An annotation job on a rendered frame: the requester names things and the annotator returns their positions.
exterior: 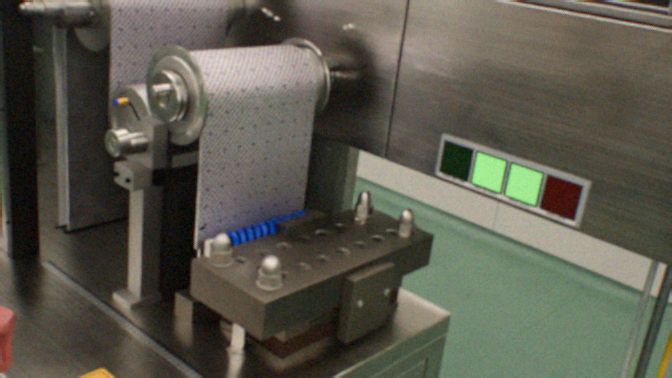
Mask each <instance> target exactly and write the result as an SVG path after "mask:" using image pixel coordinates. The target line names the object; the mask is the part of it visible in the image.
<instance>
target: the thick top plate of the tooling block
mask: <svg viewBox="0 0 672 378"><path fill-rule="evenodd" d="M353 210H354V208H351V209H347V210H344V211H341V213H338V214H334V215H331V216H327V219H326V224H325V225H322V226H318V227H314V228H311V229H308V230H305V231H302V232H299V233H296V235H292V236H289V237H285V236H283V235H281V233H279V232H275V233H271V235H268V236H265V237H262V238H258V239H255V240H251V241H248V242H245V243H242V244H239V245H235V246H231V250H233V260H234V263H233V264H231V265H229V266H226V267H217V266H214V265H211V264H209V263H208V257H206V256H202V257H199V258H196V259H193V264H191V284H190V295H191V296H192V297H195V298H196V299H198V300H200V301H201V302H203V303H204V304H206V305H207V306H209V307H210V308H212V309H213V310H216V311H217V312H219V313H220V314H222V315H223V317H225V318H227V319H228V320H230V321H231V322H233V323H235V324H237V325H238V326H240V327H241V328H243V329H244V330H246V331H247V332H249V333H250V334H252V335H255V336H256V338H258V339H259V340H261V341H263V340H266V339H268V338H270V336H272V335H274V334H278V333H280V332H282V331H284V330H286V329H289V328H291V327H293V326H296V325H298V324H301V323H303V322H305V321H307V320H309V319H312V317H314V316H317V315H319V314H321V313H324V312H326V311H328V310H330V309H332V308H335V307H338V306H340V305H342V297H343V290H344V282H345V276H347V275H349V274H351V273H354V272H356V271H360V270H362V269H364V268H367V267H369V266H372V265H374V264H376V263H380V262H382V261H385V260H387V261H389V262H391V263H393V264H395V266H394V272H393V280H392V282H393V281H395V280H397V279H399V278H402V277H405V275H407V274H409V273H411V272H413V271H416V270H418V269H421V268H423V267H426V266H428V265H429V262H430V256H431V250H432V244H433V238H434V235H433V234H431V232H428V231H426V230H424V229H422V228H418V227H416V226H415V236H414V237H402V236H398V235H396V233H395V232H394V229H395V227H396V221H397V220H398V219H396V218H394V217H392V216H390V215H387V214H385V213H383V211H380V210H377V209H375V208H373V217H371V218H360V217H356V216H354V215H353ZM268 256H275V257H277V258H278V259H279V261H280V265H281V268H280V271H281V273H282V281H281V282H282V287H281V288H280V289H279V290H275V291H267V290H263V289H260V288H259V287H258V286H257V281H258V277H259V269H261V266H262V262H263V260H264V259H265V258H266V257H268Z"/></svg>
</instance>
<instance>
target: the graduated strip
mask: <svg viewBox="0 0 672 378"><path fill-rule="evenodd" d="M39 264H40V265H41V266H43V267H44V269H45V270H47V271H48V272H49V273H51V274H53V275H54V276H56V277H57V278H58V279H59V280H61V281H62V282H63V283H65V284H66V285H67V286H70V287H71V289H72V290H74V291H75V292H76V293H77V294H79V295H80V296H81V297H83V298H84V299H85V300H88V301H89V302H90V303H91V304H93V305H94V306H95V307H97V308H98V310H99V311H101V312H102V313H103V314H106V315H107V316H108V317H109V318H111V319H112V320H113V321H115V322H116V323H117V324H119V325H120V326H121V327H124V328H125V329H126V331H127V332H129V333H130V334H131V335H133V336H134V337H135V338H137V339H138V340H139V341H141V342H143V343H144V344H145V345H147V346H148V347H149V348H151V349H152V351H153V352H155V353H156V354H157V355H158V356H161V357H162V358H163V359H165V360H166V361H167V362H169V363H170V364H171V365H173V366H174V367H175V368H176V369H178V370H180V372H181V373H183V374H184V375H185V376H187V377H188V378H208V377H207V376H206V375H204V374H203V373H202V371H200V370H199V369H198V368H195V367H194V366H193V365H191V364H190V363H189V362H187V361H186V360H184V359H183V358H182V357H180V356H179V355H177V354H175V353H174V351H173V350H171V349H170V348H169V347H167V346H166V345H165V344H163V343H162V342H161V341H159V340H157V339H156V338H154V337H153V336H152V335H150V334H149V333H148V332H146V330H145V329H144V328H142V327H141V326H140V325H137V324H136V323H135V322H133V321H132V320H131V319H129V318H128V317H127V316H125V315H124V314H122V313H120V312H119V311H117V309H116V308H115V307H113V306H112V305H111V304H109V303H108V302H107V301H105V300H104V299H102V298H100V297H99V296H98V295H96V294H95V293H94V292H92V291H91V290H90V288H88V287H87V286H86V285H83V284H82V283H81V282H79V281H78V280H77V279H75V278H74V277H73V276H71V275H70V274H69V273H66V272H65V271H64V270H62V269H61V267H59V266H58V265H57V264H55V263H54V262H53V261H50V260H48V261H44V262H40V263H39Z"/></svg>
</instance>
